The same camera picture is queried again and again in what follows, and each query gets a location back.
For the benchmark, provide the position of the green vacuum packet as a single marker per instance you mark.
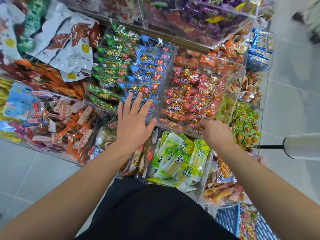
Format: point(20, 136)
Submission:
point(32, 22)

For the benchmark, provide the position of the pile of green egg packets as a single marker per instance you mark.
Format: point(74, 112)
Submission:
point(242, 122)

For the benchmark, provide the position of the person's left hand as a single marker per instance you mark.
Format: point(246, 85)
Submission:
point(131, 126)

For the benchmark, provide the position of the person's left forearm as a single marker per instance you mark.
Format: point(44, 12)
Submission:
point(60, 197)

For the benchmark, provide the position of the row of green beef packets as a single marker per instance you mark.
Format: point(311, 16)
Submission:
point(110, 62)

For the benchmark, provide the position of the beef cube packets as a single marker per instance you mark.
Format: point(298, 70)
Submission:
point(192, 100)

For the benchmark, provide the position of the pile of red brown packets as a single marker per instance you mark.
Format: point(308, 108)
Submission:
point(60, 127)

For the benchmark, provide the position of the clear acrylic snack shelves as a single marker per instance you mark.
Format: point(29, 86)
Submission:
point(150, 27)

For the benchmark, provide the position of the row of blue beef packets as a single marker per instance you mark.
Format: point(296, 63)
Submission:
point(147, 62)

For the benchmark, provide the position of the pile of yellow candies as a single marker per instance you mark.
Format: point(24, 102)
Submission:
point(4, 97)

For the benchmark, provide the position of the pile of white meat packets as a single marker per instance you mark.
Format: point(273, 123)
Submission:
point(65, 40)

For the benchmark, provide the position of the blue plastic shopping basket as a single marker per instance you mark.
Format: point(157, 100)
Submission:
point(227, 220)

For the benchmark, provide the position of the pile of lime green packets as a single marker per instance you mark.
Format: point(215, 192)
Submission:
point(177, 160)

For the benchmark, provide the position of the blue toy candy packet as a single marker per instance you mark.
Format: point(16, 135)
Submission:
point(19, 100)

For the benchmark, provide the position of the pile of orange brown packets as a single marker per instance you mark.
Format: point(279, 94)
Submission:
point(230, 52)

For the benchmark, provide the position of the pile of blue orange packets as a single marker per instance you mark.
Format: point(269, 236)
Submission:
point(260, 47)

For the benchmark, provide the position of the pile of dark orange packets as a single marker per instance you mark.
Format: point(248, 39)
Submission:
point(50, 75)

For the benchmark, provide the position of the person's right forearm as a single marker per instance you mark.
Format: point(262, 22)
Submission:
point(275, 192)

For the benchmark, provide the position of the person's right hand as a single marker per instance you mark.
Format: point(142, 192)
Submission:
point(217, 135)

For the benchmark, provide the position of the pile of beige packets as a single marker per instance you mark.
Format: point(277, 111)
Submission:
point(135, 160)

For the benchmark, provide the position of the pile of red sausage packets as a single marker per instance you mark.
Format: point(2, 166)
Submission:
point(100, 7)

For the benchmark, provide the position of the person's black clothing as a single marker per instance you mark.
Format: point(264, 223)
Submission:
point(155, 212)

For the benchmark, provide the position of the pile of purple candies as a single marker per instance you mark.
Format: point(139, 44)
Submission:
point(200, 10)

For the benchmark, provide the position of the black pole rod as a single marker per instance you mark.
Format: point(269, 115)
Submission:
point(270, 146)

